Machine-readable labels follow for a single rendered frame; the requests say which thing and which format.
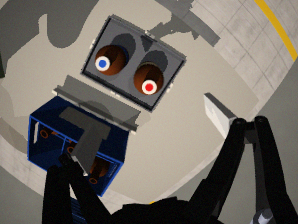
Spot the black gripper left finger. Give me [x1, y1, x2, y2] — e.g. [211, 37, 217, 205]
[42, 123, 115, 224]

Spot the blue divided crate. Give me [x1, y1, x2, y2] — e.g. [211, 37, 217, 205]
[27, 96, 129, 197]

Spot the brown bottle with white and red cap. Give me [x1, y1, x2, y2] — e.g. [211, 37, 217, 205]
[133, 61, 164, 95]

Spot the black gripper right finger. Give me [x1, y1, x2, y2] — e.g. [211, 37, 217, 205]
[171, 92, 298, 224]

